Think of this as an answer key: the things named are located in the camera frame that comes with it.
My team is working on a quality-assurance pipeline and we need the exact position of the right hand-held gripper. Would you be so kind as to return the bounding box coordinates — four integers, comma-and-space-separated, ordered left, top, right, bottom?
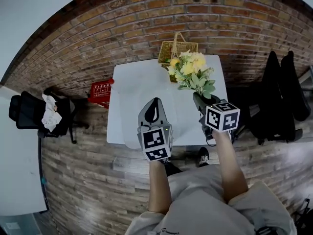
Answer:
192, 93, 241, 141

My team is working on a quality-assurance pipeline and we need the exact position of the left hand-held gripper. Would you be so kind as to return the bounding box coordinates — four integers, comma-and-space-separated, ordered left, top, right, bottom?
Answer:
136, 97, 174, 162

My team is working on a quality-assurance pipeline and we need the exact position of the yellow flowers bunch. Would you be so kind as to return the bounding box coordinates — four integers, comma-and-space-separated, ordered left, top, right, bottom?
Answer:
167, 49, 216, 100

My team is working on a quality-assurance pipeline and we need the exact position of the person's left forearm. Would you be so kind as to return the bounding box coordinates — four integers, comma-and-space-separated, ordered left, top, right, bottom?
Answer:
148, 159, 172, 215

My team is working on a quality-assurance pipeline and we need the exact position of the person's right forearm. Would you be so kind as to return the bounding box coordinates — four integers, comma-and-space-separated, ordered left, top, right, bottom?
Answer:
213, 131, 249, 204

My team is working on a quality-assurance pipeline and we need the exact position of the white rectangular table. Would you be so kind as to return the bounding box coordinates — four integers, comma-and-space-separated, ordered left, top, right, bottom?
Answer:
107, 54, 229, 149

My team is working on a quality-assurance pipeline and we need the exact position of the red printed box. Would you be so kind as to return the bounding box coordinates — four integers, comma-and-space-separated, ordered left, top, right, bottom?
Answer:
87, 78, 114, 110

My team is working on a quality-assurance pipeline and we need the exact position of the person's black right shoe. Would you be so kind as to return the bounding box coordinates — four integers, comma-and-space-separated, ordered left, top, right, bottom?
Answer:
197, 146, 210, 168

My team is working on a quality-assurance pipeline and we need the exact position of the person's black shoe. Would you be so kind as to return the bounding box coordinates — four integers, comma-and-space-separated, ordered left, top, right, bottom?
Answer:
197, 146, 210, 168
162, 159, 183, 177

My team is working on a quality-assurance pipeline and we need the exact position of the person's black left shoe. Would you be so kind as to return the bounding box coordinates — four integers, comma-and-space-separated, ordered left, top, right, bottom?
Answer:
162, 159, 183, 177

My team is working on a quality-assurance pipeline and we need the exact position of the black high-back office chair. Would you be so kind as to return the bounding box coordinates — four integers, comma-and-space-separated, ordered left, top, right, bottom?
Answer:
249, 50, 311, 145

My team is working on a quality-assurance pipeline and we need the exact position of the white crumpled cloth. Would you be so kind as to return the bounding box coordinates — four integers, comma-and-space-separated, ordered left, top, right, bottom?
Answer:
41, 93, 63, 133

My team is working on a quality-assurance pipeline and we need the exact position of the person's light grey clothing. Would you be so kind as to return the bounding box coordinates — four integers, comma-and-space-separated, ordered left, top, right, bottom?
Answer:
124, 165, 298, 235

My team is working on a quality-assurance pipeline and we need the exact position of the black mesh office chair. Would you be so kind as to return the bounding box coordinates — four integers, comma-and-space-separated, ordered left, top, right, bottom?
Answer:
8, 88, 90, 144

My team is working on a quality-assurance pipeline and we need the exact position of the yellow wire basket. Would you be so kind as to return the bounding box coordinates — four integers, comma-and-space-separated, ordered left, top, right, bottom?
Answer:
158, 32, 199, 83

